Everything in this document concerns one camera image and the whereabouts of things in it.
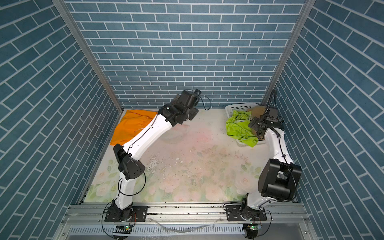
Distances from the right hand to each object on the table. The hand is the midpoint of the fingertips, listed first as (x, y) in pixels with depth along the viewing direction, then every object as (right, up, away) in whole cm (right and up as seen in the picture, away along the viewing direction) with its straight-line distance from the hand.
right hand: (257, 124), depth 87 cm
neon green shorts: (-10, -2, +8) cm, 13 cm away
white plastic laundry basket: (-11, +11, +25) cm, 29 cm away
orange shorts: (-82, +2, +21) cm, 85 cm away
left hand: (-43, +12, -6) cm, 45 cm away
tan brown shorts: (+9, +9, +24) cm, 27 cm away
